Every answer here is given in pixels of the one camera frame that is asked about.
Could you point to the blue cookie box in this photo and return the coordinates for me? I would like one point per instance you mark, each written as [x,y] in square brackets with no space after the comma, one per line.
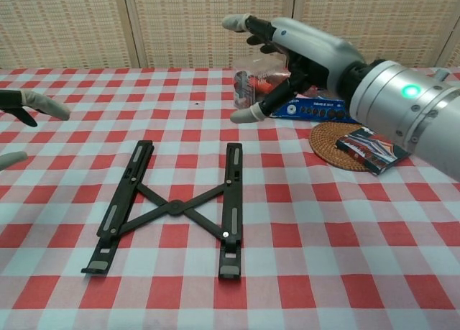
[316,110]

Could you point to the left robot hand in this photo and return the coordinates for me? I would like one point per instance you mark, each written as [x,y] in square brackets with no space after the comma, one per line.
[39,105]

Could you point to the round woven brown coaster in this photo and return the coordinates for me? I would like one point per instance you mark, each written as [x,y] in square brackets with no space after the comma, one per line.
[323,143]

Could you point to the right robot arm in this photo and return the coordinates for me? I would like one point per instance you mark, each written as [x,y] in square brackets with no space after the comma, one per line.
[406,110]

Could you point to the black folding laptop stand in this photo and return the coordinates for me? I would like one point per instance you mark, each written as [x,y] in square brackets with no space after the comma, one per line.
[176,206]

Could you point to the dark patterned card box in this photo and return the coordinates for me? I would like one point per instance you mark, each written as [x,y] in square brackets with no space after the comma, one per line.
[370,154]

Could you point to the clear plastic toy box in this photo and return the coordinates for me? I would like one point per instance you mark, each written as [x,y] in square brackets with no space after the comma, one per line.
[248,85]

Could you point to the red white checkered tablecloth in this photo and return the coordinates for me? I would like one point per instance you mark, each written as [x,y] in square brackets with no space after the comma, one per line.
[323,254]

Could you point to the bamboo folding screen panel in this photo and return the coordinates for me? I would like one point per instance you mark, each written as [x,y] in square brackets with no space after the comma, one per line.
[64,24]
[201,39]
[454,55]
[388,13]

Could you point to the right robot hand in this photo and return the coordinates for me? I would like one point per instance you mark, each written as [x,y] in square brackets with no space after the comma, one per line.
[316,49]

